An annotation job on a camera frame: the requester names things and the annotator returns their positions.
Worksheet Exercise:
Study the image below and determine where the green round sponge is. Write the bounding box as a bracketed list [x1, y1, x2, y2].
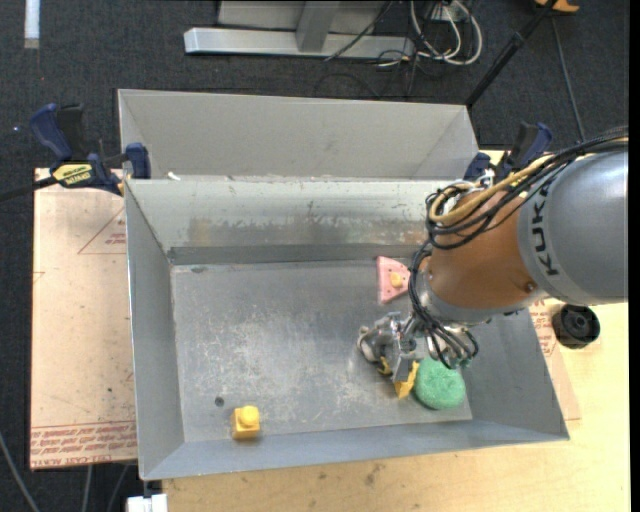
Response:
[413, 356, 468, 412]

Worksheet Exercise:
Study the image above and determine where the yellow square block with peg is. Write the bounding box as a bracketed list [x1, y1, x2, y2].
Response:
[230, 405, 262, 442]

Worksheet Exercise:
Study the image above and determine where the yellow toy block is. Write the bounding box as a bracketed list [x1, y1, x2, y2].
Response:
[377, 355, 421, 400]

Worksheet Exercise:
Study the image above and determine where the grey metal bin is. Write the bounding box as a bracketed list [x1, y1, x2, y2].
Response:
[116, 88, 572, 482]

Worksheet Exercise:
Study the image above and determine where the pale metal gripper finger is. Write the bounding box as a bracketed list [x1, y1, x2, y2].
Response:
[392, 351, 416, 386]

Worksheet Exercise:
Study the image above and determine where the black round wheel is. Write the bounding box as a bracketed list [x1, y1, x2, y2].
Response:
[551, 303, 602, 350]

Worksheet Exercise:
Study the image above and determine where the brown cardboard board, red print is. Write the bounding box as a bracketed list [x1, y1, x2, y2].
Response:
[28, 166, 584, 472]

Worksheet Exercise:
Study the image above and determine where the pink triangle block, yellow peg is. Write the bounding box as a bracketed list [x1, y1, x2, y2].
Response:
[376, 255, 412, 305]

